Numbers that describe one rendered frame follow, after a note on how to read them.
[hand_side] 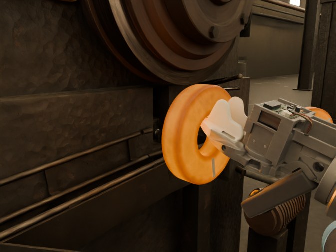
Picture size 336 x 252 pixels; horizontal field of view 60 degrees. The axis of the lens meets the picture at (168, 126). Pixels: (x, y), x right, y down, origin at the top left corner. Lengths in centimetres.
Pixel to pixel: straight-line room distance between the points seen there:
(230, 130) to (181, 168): 9
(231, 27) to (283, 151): 40
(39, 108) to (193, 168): 32
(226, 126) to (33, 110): 36
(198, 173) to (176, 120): 10
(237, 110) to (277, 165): 11
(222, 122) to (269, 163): 9
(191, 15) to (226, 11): 13
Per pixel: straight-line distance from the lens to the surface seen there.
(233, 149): 38
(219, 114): 42
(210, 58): 75
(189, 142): 42
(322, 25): 491
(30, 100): 60
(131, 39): 59
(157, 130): 81
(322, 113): 108
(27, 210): 61
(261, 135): 38
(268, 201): 42
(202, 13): 61
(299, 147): 38
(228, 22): 70
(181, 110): 40
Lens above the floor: 95
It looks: 13 degrees down
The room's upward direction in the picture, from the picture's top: straight up
